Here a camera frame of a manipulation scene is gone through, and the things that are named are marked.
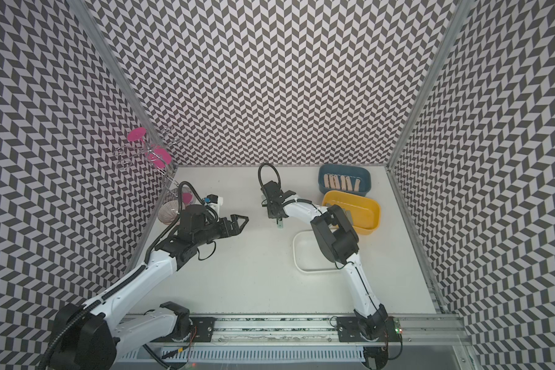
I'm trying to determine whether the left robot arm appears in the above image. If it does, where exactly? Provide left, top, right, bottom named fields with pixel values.
left=38, top=191, right=249, bottom=369

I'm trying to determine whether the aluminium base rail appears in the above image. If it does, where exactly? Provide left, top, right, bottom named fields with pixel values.
left=189, top=314, right=471, bottom=346

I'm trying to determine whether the yellow storage box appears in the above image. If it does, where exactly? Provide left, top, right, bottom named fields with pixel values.
left=322, top=191, right=381, bottom=235

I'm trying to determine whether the dark teal storage box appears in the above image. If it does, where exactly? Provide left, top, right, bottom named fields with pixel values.
left=318, top=163, right=372, bottom=196

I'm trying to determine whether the white storage box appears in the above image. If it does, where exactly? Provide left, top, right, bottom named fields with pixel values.
left=292, top=231, right=338, bottom=274

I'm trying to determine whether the olive knife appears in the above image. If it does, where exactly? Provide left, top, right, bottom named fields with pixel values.
left=345, top=210, right=353, bottom=223

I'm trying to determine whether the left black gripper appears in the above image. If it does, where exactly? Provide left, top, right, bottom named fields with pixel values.
left=194, top=214, right=249, bottom=248

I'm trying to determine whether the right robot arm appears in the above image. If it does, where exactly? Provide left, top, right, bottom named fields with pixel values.
left=257, top=162, right=389, bottom=342

